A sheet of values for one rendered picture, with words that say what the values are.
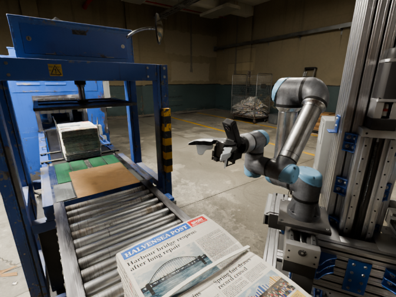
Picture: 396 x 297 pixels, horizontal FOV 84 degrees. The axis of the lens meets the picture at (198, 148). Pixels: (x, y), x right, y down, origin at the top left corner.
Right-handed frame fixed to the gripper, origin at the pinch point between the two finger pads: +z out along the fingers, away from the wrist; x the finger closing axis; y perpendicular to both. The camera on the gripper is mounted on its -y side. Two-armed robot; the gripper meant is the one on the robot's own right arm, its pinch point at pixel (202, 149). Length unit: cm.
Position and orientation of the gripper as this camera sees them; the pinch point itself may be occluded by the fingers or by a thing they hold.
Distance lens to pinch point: 70.9
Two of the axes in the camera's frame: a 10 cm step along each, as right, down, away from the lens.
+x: -6.6, -3.5, 6.7
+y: -0.9, 9.2, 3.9
